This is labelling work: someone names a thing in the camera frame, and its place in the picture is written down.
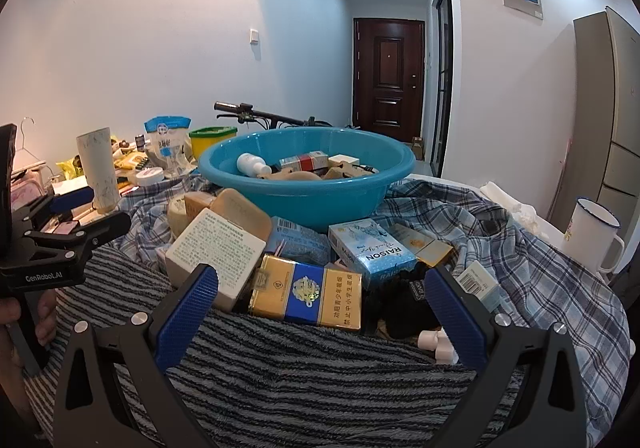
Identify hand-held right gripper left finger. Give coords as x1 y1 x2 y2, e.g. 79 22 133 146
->
52 264 221 448

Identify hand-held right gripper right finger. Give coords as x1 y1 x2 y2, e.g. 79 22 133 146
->
424 267 588 448

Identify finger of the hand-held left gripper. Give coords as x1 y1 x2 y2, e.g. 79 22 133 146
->
19 188 96 231
22 212 132 261

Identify black fluffy knit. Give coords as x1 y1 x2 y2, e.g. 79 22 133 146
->
365 263 443 341

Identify white box green text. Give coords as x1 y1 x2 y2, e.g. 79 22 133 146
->
165 208 267 313

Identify tan soap block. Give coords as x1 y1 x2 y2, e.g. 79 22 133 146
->
183 191 217 216

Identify gold blue cigarette box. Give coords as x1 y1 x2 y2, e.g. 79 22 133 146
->
248 254 363 331

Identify blue plastic basin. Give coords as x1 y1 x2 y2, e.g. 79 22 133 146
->
198 128 416 233

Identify person's left hand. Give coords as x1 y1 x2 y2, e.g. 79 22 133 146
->
0 288 59 369

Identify yellow snack bag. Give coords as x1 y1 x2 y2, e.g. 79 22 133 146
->
56 159 86 181

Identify white teal barcode box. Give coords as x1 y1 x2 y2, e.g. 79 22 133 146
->
457 260 501 311

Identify pink plastic case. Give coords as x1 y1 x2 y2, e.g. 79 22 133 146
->
10 170 56 209

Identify white tape roll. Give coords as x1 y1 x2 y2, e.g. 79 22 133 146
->
136 167 166 187

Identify yellow cookie packs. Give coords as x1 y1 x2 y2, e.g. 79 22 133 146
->
114 151 151 173

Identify small gold box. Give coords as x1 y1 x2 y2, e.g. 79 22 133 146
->
389 223 453 266

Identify blue plaid shirt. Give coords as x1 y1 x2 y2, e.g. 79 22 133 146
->
117 175 632 434

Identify blue white powder bag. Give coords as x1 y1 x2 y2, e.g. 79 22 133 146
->
144 115 196 179

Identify light blue cigarette box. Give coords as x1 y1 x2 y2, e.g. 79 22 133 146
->
327 218 418 289

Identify grey striped fleece blanket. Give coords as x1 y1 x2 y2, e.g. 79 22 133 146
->
22 243 526 448

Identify beige flat box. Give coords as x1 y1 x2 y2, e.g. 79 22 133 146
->
209 188 272 249

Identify white crumpled cloth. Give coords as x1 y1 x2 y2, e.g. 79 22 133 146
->
480 181 543 233

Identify light blue tissue packet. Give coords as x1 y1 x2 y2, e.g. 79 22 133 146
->
265 217 333 266

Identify white plastic bottle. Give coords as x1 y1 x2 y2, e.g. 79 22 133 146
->
236 153 273 177

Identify white enamel mug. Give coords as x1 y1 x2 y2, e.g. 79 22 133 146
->
562 198 626 275

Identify brown bear-shaped piece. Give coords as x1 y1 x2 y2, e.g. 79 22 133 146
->
320 163 366 181
265 169 321 183

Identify red white box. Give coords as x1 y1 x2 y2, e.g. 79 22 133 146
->
279 151 330 172

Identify black-framed glass door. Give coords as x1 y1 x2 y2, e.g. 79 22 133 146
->
430 0 455 176

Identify beige refrigerator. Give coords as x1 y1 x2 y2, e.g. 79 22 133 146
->
547 5 640 249

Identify brown entrance door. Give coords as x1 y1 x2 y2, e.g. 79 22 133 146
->
353 18 426 133

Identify bicycle handlebar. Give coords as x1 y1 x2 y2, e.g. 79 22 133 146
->
214 101 333 129

